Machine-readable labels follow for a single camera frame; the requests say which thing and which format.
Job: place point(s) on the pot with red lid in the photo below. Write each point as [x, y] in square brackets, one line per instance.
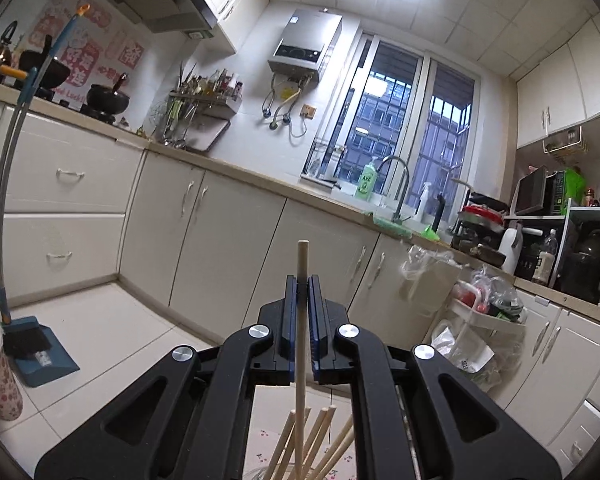
[480, 217]

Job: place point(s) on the gas stove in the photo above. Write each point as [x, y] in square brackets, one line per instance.
[100, 116]

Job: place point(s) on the wall water heater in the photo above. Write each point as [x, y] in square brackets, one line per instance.
[305, 42]

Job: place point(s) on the wall power outlet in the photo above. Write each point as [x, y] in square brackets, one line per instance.
[307, 111]

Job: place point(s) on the cherry print tablecloth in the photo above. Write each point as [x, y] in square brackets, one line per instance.
[262, 442]

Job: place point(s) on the black microwave oven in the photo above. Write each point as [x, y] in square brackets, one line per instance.
[532, 192]

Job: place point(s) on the bunch of wooden chopsticks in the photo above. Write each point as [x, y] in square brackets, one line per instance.
[281, 437]

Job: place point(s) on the blue dustpan with broom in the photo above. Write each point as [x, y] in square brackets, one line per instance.
[10, 185]

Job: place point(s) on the clear plastic bottle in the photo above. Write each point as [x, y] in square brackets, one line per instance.
[545, 260]

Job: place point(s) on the floral print cylinder container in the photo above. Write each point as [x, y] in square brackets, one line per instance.
[0, 390]

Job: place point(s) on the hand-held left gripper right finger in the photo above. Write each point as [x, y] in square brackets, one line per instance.
[315, 310]

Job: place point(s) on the cream wall cabinets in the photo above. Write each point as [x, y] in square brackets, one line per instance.
[570, 95]
[235, 0]

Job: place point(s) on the hanging clear plastic bag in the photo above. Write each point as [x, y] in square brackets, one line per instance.
[425, 265]

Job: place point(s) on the cutting board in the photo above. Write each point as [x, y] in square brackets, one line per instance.
[212, 132]

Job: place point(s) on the black bottle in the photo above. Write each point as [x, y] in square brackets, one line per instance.
[439, 212]

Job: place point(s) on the curved metal faucet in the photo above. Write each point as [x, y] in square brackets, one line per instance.
[405, 175]

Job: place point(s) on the green dish soap bottle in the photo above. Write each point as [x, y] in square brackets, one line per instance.
[366, 182]

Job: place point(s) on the pink wall poster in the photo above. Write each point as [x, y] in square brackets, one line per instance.
[95, 55]

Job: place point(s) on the barred window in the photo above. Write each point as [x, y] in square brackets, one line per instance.
[400, 120]

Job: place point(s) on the black kitchen appliance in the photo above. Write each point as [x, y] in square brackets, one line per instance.
[592, 265]

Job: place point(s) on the cream kitchen base cabinets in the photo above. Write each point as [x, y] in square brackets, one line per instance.
[220, 260]

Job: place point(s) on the black wok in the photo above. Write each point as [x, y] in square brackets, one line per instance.
[45, 67]
[107, 97]

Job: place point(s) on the white thermos jug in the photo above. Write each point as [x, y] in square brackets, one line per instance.
[510, 250]

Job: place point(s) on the white spray bottle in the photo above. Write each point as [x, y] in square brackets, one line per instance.
[423, 202]

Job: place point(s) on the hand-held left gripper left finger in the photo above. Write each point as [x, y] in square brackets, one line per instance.
[292, 310]

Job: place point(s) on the light wooden chopstick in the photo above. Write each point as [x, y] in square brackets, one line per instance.
[303, 260]

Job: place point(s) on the green dish cloth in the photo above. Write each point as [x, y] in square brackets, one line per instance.
[392, 225]

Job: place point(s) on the white counter shelf rack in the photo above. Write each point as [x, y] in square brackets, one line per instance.
[567, 217]

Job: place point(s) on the wall utensil rack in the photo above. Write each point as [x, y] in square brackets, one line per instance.
[205, 95]

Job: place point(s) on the green plastic bag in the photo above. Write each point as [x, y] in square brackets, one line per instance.
[574, 187]

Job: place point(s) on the white trolley with bags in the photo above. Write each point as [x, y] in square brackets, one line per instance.
[480, 330]

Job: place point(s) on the clear glass jar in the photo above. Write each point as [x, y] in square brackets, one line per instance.
[260, 474]

